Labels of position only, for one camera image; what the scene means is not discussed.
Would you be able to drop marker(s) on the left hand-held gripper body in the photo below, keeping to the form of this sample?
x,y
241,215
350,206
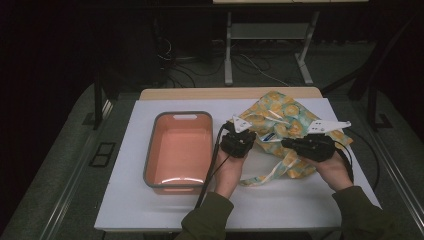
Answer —
x,y
237,143

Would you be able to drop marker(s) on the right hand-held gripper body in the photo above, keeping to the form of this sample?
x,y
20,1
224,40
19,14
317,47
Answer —
x,y
315,145

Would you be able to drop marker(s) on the orange-print cloth tote bag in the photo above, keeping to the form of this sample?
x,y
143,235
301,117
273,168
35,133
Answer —
x,y
283,113

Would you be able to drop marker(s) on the pink basin with grey rim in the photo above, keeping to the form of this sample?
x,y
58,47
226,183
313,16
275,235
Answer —
x,y
180,150

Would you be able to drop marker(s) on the person's left hand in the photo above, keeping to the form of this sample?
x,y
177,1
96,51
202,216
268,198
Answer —
x,y
228,173

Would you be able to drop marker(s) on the person's right hand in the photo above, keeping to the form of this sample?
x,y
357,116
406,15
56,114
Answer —
x,y
333,171

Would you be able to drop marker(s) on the wooden table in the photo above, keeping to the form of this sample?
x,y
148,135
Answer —
x,y
200,93

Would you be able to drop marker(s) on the black metal stand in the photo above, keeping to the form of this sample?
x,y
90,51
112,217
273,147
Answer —
x,y
371,100
97,100

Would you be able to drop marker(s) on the grey metal stand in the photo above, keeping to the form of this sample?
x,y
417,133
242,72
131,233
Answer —
x,y
266,31

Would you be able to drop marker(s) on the white board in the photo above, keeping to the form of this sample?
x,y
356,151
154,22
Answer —
x,y
126,186

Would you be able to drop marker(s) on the aluminium floor rail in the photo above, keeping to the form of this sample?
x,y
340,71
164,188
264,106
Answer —
x,y
76,166
400,180

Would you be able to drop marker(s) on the black floor outlet frame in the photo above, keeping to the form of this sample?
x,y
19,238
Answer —
x,y
101,155

